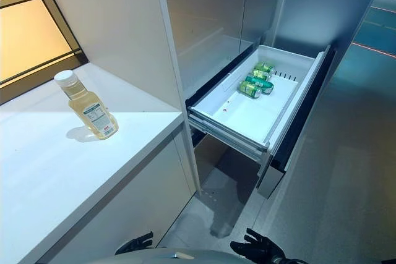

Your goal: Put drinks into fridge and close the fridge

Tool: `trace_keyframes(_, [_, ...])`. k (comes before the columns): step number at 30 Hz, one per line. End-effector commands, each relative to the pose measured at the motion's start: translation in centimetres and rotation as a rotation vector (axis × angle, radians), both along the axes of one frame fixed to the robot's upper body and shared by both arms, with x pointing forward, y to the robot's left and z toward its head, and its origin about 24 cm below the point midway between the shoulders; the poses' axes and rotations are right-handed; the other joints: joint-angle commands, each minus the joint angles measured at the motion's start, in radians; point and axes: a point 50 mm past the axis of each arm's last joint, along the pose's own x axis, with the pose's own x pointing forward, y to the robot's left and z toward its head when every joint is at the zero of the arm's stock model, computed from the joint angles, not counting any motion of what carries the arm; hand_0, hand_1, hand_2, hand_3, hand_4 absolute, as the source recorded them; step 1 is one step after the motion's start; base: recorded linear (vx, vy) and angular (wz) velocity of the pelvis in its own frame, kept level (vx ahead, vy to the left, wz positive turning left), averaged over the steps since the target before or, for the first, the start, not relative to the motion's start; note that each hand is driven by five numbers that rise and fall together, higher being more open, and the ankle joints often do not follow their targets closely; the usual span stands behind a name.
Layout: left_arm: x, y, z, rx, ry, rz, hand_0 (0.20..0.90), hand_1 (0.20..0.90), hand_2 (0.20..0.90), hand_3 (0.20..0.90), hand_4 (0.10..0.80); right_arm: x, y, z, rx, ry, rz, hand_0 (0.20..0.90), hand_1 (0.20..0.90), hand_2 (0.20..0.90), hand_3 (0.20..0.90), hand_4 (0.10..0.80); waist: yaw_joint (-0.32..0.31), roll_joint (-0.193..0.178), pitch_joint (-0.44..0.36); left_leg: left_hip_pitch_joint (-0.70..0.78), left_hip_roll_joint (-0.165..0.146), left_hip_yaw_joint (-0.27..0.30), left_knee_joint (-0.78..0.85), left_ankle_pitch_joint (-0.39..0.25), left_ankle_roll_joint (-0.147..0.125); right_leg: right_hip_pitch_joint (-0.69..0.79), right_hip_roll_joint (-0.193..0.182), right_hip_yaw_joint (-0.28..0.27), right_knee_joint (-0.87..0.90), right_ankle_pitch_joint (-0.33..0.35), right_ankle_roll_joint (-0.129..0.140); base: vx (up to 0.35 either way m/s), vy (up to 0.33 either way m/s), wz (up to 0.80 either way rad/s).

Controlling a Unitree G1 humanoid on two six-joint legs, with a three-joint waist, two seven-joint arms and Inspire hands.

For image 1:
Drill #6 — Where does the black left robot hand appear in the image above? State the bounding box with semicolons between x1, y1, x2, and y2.
114;230;155;256

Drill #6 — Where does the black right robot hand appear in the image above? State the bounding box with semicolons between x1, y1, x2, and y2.
230;228;287;264

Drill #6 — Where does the yellow juice bottle white cap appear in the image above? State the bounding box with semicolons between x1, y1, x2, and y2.
54;70;120;142

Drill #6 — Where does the white fridge drawer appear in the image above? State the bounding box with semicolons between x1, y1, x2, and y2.
185;43;338;200

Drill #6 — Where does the stainless steel fridge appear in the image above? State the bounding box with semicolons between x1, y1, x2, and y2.
154;0;295;197

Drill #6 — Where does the grey robot torso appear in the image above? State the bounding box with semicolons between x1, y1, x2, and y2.
114;247;298;264

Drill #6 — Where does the light green soda can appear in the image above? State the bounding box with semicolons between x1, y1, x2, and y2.
254;61;276;75
251;68;273;82
237;80;263;100

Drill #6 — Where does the dark green soda can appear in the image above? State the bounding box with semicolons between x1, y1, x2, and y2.
245;74;275;95

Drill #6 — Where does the white fridge enclosure panel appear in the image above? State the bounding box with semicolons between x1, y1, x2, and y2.
37;0;205;197

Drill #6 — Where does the dark window frame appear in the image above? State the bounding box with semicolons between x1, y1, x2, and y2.
0;0;90;106

